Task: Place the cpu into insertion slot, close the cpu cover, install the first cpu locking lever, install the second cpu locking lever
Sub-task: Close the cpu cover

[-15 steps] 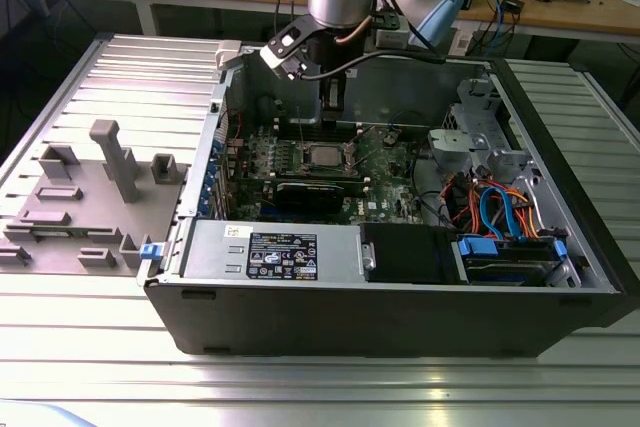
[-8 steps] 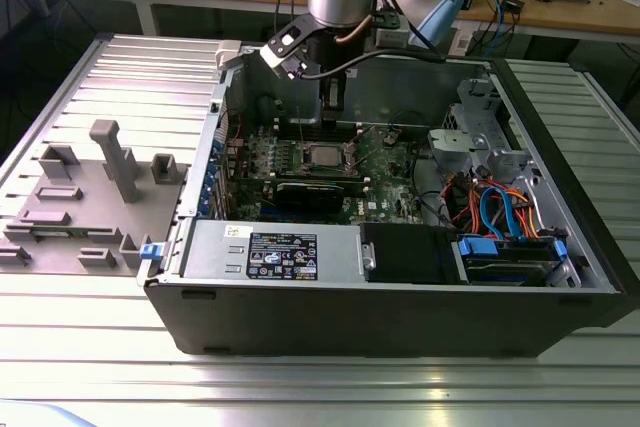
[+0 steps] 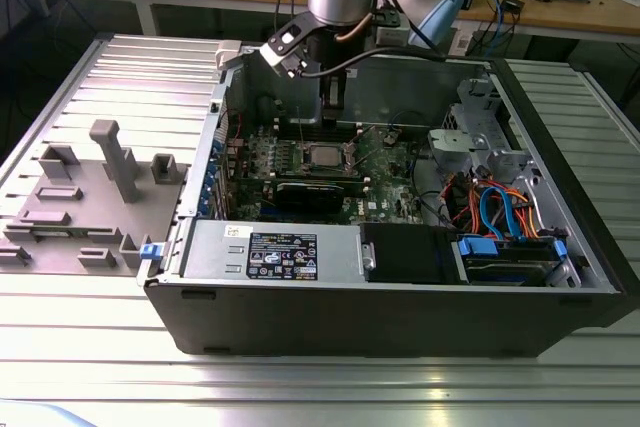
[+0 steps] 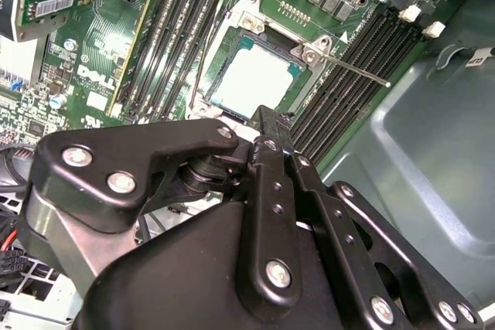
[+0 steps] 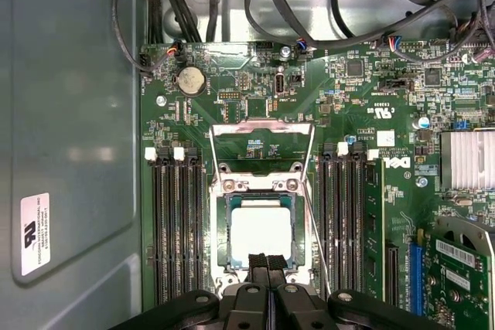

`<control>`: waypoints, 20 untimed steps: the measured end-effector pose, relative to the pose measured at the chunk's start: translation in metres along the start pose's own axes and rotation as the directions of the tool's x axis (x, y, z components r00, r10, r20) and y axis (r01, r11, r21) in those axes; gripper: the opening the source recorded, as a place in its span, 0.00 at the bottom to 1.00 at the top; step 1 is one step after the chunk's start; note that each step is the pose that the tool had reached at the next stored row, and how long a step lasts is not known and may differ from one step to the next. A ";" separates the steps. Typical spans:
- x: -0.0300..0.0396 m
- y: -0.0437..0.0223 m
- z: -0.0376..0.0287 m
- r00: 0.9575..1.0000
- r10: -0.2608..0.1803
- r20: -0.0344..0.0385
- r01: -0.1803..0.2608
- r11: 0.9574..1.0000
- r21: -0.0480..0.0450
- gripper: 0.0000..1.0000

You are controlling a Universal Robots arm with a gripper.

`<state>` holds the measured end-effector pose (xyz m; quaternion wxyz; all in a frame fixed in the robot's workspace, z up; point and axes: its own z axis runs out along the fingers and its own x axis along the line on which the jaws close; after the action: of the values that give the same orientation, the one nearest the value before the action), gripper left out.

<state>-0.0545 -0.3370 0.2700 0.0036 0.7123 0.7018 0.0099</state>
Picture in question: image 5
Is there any CPU socket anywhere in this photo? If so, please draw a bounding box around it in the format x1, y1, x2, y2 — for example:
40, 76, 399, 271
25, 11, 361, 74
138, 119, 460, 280
209, 173, 315, 300

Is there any silver coin battery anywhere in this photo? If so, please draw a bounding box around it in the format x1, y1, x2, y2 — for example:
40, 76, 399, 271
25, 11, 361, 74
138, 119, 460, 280
176, 66, 207, 97

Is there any metal locking lever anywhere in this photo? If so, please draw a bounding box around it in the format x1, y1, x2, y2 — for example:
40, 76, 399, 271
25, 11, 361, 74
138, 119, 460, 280
302, 181, 333, 297

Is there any RAM slot with black clips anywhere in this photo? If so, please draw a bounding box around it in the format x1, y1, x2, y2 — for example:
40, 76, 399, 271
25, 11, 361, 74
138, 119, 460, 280
346, 142, 364, 302
160, 146, 179, 304
185, 146, 208, 296
317, 142, 333, 296

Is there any black braided cable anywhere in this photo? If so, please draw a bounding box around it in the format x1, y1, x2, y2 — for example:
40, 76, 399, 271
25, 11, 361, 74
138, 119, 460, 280
148, 0, 164, 44

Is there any silver finned heatsink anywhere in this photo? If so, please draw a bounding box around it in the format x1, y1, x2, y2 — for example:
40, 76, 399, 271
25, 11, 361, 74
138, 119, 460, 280
440, 131, 495, 192

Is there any green RAM stick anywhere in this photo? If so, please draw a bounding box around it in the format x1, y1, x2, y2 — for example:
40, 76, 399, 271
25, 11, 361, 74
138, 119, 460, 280
363, 158, 387, 302

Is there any metal socket cover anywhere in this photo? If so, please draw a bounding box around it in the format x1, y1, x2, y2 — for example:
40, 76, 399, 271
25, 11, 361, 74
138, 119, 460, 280
208, 120, 315, 179

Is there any RAM slot with white clips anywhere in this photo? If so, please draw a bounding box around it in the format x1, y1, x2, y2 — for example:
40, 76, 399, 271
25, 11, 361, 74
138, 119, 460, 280
172, 147, 193, 300
331, 141, 348, 300
145, 147, 166, 306

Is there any black expansion slot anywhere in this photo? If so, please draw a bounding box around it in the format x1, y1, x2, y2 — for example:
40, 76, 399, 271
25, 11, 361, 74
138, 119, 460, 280
385, 243, 400, 308

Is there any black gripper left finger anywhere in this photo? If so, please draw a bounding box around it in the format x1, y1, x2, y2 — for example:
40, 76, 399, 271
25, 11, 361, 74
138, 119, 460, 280
110, 253, 269, 330

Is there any internal USB port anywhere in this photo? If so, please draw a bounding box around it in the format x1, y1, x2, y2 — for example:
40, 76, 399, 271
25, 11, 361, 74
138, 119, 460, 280
273, 66, 287, 98

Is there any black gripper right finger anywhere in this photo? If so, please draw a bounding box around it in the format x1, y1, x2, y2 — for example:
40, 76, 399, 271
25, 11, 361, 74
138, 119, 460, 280
268, 255, 446, 330

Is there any green motherboard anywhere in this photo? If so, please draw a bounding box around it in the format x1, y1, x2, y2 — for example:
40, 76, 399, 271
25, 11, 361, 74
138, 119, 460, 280
138, 39, 495, 330

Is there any blue expansion slot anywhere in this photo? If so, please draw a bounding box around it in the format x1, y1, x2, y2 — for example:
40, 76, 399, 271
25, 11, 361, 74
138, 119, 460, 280
409, 239, 425, 315

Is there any graphics card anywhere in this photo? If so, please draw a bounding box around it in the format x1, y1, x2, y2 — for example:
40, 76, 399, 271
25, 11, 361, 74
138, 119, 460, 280
419, 216, 495, 330

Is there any white case sticker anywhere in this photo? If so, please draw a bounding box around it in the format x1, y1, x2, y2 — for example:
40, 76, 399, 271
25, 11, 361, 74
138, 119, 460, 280
19, 192, 51, 277

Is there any silver green CPU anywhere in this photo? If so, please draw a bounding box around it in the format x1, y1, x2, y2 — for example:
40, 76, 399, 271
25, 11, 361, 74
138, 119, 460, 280
226, 192, 297, 271

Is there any black open PC case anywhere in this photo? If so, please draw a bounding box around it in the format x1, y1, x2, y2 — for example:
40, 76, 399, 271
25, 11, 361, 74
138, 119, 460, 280
0, 0, 495, 330

